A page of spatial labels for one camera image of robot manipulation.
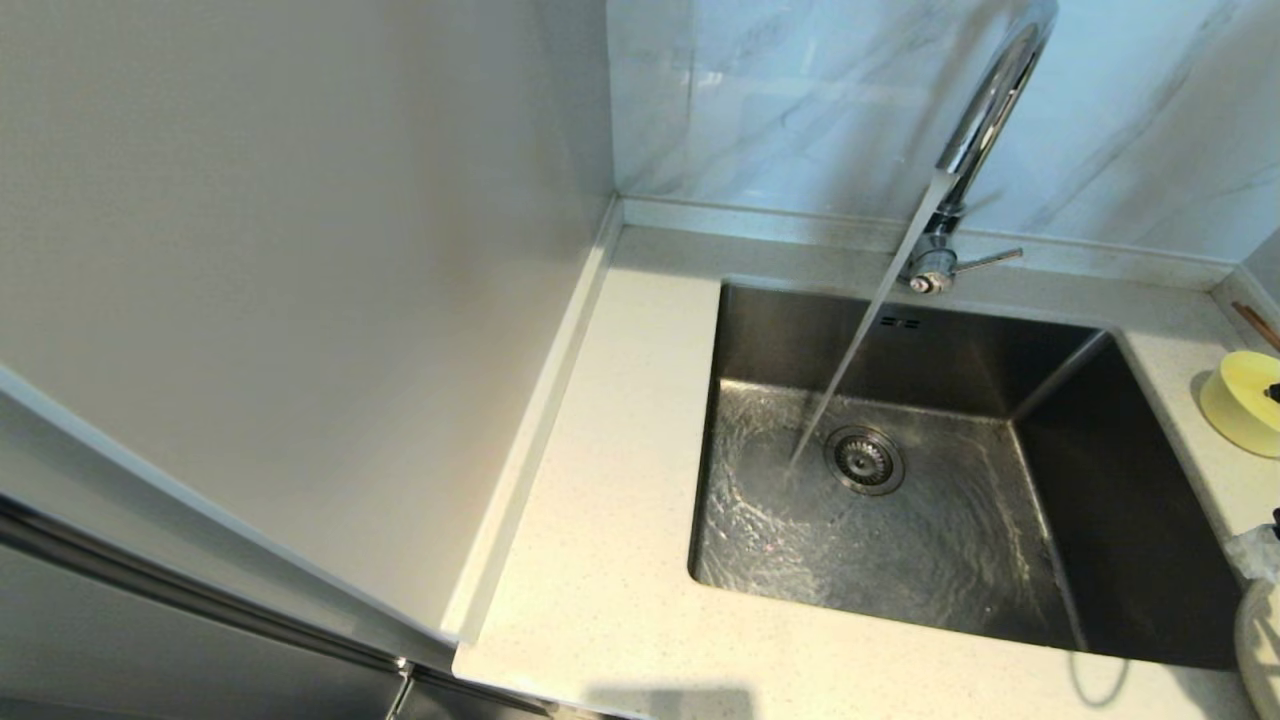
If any yellow plastic cup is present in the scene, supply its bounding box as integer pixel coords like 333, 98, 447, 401
1198, 350, 1280, 461

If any brown wooden chopstick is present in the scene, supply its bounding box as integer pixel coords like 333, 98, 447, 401
1232, 305, 1280, 355
1232, 303, 1280, 351

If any white round plate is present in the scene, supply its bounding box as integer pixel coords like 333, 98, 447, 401
1233, 578, 1280, 716

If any chrome gooseneck faucet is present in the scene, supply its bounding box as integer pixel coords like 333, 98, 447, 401
895, 0, 1063, 296

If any stainless steel sink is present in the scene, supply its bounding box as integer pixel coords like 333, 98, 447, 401
688, 278, 1251, 671

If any round metal drain strainer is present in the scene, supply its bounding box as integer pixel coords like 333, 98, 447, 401
825, 425, 908, 497

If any stainless steel under-counter cabinet front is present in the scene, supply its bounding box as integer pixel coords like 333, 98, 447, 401
395, 668, 551, 720

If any white refrigerator side panel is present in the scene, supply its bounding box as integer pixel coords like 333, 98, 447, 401
0, 0, 626, 673

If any large stainless steel refrigerator door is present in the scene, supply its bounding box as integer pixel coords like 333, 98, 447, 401
0, 505, 411, 720

